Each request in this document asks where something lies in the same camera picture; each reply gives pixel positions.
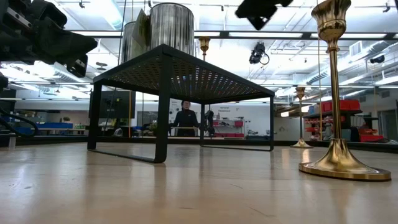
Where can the blue storage bin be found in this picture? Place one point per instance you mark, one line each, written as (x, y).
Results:
(53, 125)

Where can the white shelf with red bins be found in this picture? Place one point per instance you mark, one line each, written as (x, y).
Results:
(238, 123)

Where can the short gold candlestick holder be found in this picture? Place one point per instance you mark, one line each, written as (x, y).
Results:
(337, 155)

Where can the tall gold candlestick holder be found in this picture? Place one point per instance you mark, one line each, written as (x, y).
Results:
(301, 144)

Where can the person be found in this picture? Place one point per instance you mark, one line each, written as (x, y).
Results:
(185, 119)

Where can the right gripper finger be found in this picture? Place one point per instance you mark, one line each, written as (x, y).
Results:
(256, 18)

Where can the black shelf with red bins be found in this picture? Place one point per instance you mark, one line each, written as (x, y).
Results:
(348, 105)

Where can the black hanging camera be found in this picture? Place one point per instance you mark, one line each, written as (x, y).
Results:
(257, 53)

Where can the medium gold candlestick holder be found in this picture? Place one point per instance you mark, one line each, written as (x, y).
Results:
(204, 43)

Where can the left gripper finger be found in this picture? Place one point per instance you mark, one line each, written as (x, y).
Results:
(68, 43)

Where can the black perforated metal shelf riser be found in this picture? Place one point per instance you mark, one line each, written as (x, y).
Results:
(163, 109)

